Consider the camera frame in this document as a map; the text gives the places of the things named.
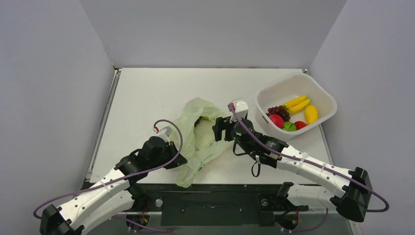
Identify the green fake round fruit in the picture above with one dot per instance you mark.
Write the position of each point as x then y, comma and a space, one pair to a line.
289, 126

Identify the green plastic bag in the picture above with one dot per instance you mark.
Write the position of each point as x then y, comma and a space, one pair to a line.
199, 146

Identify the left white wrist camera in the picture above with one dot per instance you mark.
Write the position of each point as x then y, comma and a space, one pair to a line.
164, 133

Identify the white plastic basket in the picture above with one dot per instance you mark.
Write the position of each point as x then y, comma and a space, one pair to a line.
286, 88

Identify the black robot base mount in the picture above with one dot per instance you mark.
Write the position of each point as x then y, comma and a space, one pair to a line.
211, 205

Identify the red fake apple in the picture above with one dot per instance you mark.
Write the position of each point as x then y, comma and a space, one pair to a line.
277, 120

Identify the lower yellow fake banana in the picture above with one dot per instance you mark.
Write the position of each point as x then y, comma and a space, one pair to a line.
296, 109

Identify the yellow fake mango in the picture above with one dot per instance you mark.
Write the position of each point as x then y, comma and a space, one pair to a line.
311, 114

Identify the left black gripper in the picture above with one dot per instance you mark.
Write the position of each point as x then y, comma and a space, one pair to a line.
172, 150

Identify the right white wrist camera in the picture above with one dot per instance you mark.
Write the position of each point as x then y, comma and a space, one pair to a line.
240, 108

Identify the red fake strawberry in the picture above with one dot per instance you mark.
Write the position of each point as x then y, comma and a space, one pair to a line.
300, 124

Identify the yellow fake banana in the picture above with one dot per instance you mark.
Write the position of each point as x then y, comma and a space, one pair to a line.
296, 109
294, 102

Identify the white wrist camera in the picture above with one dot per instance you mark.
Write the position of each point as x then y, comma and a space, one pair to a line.
164, 133
240, 108

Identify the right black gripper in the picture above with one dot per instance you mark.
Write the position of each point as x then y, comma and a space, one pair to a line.
223, 129

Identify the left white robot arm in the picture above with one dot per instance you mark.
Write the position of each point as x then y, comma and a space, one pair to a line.
115, 192

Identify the purple fake grapes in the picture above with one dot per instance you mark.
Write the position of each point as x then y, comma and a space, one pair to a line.
280, 111

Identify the upper yellow fake banana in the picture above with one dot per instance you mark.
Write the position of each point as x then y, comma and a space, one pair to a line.
294, 102

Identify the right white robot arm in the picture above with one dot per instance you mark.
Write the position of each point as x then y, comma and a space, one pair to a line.
347, 191

